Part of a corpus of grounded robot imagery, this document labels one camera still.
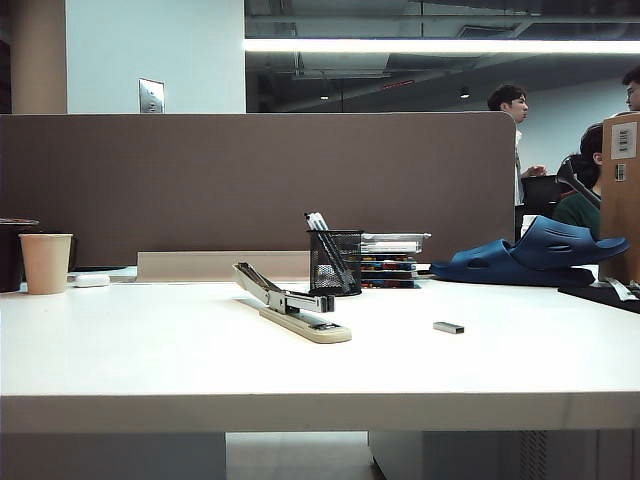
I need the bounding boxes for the beige long-reach stapler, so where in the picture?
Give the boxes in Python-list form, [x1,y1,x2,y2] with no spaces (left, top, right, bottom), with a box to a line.
[232,261,353,345]

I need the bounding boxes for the black mesh pen holder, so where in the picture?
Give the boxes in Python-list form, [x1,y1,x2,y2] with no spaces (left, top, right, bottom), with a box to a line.
[303,212,357,293]
[306,229,365,297]

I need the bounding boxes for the clear plastic tray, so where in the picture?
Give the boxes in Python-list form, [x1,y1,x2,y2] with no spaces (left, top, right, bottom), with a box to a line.
[360,231,433,254]

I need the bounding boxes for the brown desk partition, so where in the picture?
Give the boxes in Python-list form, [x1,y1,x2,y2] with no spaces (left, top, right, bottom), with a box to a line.
[0,111,518,269]

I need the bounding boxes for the blue foam slipper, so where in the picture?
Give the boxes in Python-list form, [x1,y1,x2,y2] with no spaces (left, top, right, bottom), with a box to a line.
[508,215,632,272]
[429,238,597,288]

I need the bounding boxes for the black monitor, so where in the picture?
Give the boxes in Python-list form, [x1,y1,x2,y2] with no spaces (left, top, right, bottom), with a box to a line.
[521,174,572,220]

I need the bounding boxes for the ceiling light strip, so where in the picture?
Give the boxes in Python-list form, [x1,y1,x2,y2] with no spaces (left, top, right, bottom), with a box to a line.
[243,38,640,54]

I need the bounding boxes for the small white eraser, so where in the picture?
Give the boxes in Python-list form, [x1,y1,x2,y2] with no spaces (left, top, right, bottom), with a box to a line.
[74,272,111,289]

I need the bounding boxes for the person in white shirt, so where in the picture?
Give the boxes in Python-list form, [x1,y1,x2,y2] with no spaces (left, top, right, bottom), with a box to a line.
[486,83,547,207]

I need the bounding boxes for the seated person green shirt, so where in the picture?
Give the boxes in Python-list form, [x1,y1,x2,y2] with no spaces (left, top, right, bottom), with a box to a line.
[551,123,605,242]

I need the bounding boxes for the black office chair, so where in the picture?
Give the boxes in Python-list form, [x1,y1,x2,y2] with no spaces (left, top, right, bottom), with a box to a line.
[556,153,603,210]

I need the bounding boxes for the beige paper cup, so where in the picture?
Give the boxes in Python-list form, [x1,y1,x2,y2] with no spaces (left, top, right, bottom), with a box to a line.
[18,232,74,295]

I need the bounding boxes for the black desk mat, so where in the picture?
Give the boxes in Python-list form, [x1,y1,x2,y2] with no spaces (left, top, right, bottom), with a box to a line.
[557,278,640,315]

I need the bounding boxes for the brown cardboard box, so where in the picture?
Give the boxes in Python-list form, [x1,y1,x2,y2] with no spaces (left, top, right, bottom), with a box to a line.
[598,111,640,282]

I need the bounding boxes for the black round container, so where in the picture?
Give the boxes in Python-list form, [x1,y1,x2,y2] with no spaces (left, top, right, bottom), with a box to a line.
[0,217,41,294]

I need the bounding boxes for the large white barcode label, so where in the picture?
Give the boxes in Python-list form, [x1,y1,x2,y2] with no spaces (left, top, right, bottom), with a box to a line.
[611,121,639,161]

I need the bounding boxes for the person with glasses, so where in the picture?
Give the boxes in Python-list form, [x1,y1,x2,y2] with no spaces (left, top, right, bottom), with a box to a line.
[621,65,640,113]

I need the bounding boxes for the beige cable box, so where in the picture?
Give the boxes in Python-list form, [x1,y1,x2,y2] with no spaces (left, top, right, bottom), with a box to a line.
[136,250,312,283]

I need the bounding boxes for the metal wall switch plate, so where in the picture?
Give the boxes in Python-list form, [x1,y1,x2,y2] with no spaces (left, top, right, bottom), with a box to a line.
[138,77,167,115]

